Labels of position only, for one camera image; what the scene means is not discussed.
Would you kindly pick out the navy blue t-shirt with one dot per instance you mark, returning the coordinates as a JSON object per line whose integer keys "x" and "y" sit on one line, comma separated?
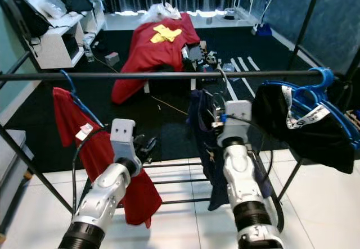
{"x": 205, "y": 148}

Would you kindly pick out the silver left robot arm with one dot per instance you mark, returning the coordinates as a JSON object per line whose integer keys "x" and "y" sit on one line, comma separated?
{"x": 107, "y": 195}

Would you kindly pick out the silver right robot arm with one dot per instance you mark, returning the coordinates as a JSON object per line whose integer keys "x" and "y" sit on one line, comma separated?
{"x": 242, "y": 181}

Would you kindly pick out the blue plastic clothes hanger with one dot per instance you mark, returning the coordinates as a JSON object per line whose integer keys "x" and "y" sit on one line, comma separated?
{"x": 73, "y": 91}
{"x": 323, "y": 77}

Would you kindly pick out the black metal clothes rack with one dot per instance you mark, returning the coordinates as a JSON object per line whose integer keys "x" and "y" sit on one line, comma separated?
{"x": 146, "y": 76}

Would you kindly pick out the red t-shirt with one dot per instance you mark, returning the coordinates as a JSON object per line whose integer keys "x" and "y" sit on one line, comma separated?
{"x": 67, "y": 114}

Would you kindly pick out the black floor carpet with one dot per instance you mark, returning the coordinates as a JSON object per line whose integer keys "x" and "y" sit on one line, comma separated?
{"x": 275, "y": 52}

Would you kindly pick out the red flag covered table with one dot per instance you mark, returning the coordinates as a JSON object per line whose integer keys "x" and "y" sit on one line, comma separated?
{"x": 152, "y": 58}

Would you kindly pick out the small grey box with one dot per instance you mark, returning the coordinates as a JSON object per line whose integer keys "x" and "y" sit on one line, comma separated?
{"x": 112, "y": 58}

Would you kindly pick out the black garment with white label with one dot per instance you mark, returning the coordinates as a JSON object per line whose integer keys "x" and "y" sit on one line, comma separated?
{"x": 315, "y": 142}

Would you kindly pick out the mop with blue head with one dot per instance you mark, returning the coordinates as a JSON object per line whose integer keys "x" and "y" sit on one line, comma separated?
{"x": 263, "y": 30}

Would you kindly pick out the small clear plastic bottle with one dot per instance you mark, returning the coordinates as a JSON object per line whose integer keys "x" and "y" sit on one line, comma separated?
{"x": 89, "y": 49}

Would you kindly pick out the crumpled white plastic bag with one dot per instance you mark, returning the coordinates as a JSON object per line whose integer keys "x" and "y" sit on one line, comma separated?
{"x": 160, "y": 13}

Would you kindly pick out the white shelf unit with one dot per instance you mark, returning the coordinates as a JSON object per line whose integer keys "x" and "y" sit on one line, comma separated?
{"x": 56, "y": 49}

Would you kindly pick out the clear plastic bag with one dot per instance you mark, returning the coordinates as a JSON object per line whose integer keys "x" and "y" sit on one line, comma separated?
{"x": 55, "y": 7}

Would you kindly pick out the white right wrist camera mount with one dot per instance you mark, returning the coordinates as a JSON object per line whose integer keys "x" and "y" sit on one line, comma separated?
{"x": 239, "y": 114}

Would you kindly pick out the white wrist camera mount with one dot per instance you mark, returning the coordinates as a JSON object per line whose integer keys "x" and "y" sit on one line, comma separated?
{"x": 122, "y": 136}
{"x": 239, "y": 114}

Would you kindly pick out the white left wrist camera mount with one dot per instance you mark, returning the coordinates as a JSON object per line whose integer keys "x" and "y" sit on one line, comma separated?
{"x": 122, "y": 136}

